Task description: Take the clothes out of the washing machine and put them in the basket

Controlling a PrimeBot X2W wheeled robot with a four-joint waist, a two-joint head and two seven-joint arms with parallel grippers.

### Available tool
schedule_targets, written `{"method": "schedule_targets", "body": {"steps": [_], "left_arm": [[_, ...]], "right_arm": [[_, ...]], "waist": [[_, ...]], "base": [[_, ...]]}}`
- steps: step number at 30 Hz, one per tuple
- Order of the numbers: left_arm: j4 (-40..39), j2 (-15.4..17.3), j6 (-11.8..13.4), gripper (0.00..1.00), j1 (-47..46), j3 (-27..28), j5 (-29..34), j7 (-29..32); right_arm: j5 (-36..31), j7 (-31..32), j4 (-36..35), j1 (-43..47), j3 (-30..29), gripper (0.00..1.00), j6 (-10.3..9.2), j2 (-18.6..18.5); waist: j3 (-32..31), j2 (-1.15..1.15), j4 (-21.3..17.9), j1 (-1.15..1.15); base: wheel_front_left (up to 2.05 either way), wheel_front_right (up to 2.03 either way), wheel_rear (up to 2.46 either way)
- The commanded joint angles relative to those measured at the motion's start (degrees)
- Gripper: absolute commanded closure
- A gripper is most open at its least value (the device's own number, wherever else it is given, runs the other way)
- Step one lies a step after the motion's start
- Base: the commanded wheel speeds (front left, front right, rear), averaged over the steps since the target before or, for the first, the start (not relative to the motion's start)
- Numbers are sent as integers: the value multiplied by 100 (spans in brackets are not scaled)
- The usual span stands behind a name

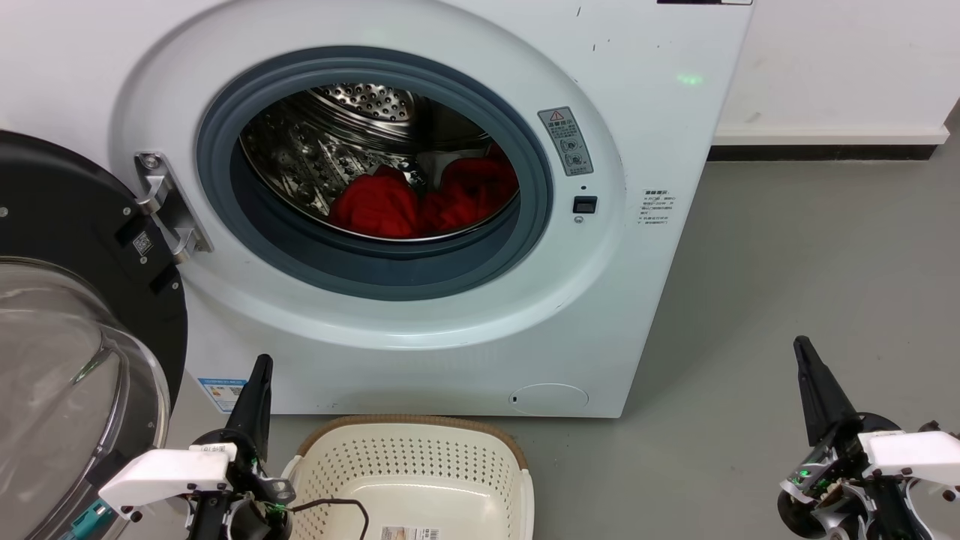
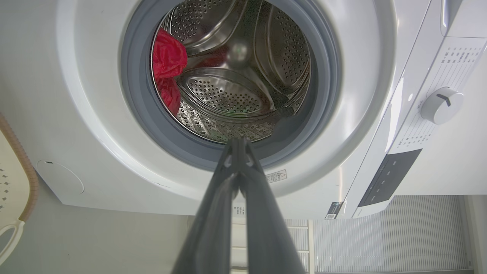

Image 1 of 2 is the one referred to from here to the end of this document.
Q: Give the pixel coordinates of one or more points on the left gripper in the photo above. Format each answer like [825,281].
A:
[255,510]

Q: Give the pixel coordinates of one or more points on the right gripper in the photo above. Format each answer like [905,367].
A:
[832,495]

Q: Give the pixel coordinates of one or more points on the red garment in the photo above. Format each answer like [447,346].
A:
[375,206]

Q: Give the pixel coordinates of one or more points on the cream perforated laundry basket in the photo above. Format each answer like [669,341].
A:
[420,457]

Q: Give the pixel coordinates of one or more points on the stainless steel washing machine drum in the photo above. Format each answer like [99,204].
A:
[300,157]

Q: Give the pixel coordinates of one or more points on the black washer door with glass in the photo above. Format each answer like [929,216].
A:
[60,202]

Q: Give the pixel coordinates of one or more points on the blue energy label sticker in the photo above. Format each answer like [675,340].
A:
[217,394]

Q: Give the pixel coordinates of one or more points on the grey rubber door gasket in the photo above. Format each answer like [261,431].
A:
[375,274]

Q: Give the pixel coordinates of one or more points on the QR code sticker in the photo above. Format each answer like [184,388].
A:
[142,242]

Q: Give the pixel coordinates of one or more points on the white front-load washing machine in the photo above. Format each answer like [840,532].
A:
[637,300]

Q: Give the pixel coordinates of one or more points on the silver metal door hinge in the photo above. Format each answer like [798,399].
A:
[169,210]

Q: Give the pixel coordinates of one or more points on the small printed text label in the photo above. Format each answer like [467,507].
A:
[656,208]

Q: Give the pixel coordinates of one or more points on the round drain filter cover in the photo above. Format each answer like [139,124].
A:
[549,399]

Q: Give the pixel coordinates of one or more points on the white and black baseboard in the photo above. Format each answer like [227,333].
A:
[825,139]

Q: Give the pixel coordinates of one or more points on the black door latch socket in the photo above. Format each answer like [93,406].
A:
[586,205]

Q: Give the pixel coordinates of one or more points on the grey warning label sticker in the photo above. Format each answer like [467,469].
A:
[566,142]

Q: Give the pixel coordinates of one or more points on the black control panel strip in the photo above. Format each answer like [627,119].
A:
[705,2]

